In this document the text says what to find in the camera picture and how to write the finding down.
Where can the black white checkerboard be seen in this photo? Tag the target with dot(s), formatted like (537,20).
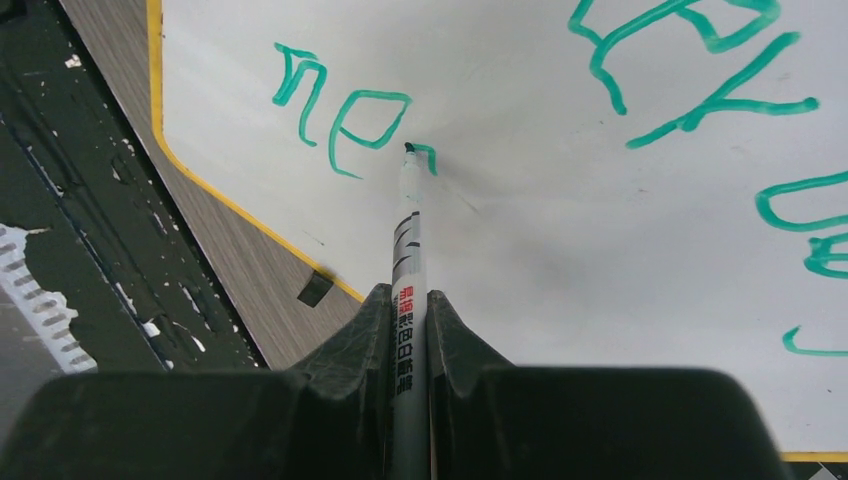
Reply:
(818,470)

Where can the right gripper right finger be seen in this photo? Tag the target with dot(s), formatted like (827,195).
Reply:
(496,420)

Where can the green whiteboard marker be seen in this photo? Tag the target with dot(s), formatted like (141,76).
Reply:
(410,453)

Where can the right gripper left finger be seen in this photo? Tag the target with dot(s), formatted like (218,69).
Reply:
(322,418)

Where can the yellow framed whiteboard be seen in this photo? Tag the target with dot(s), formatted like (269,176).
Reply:
(604,182)

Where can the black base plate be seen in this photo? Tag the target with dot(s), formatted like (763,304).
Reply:
(109,237)

